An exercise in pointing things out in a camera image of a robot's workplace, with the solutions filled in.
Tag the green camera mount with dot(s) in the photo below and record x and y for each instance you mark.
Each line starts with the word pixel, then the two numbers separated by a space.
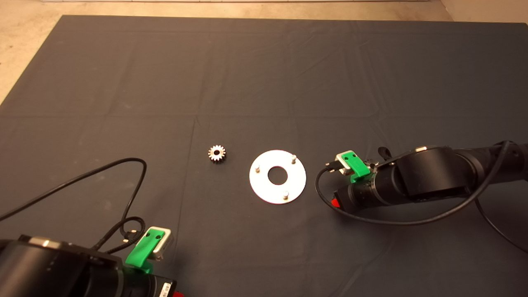
pixel 357 165
pixel 142 249

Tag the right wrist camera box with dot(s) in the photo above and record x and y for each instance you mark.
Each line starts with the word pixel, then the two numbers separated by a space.
pixel 341 163

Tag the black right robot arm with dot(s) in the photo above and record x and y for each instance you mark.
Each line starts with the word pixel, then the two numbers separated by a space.
pixel 429 173

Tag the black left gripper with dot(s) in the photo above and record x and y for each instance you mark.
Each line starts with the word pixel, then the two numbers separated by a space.
pixel 148 286

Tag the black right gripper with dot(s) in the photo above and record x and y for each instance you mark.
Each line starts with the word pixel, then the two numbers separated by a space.
pixel 361 194

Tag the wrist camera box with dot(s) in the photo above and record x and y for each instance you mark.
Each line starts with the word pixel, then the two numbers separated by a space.
pixel 163 243
pixel 341 163

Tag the left green camera mount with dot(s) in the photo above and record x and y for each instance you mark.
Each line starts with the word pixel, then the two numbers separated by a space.
pixel 142 249

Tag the small steel planetary gear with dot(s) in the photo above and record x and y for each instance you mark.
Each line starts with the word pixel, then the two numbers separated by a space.
pixel 216 153

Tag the round metal carrier plate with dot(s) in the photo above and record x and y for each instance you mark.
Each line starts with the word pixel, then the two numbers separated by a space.
pixel 264 189

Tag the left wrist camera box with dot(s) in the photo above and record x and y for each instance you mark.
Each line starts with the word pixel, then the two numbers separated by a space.
pixel 163 243

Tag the right green camera mount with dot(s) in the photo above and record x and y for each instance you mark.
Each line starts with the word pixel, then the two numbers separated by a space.
pixel 357 165

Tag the dark grey table cloth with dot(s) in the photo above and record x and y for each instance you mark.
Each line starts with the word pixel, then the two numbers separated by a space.
pixel 264 82

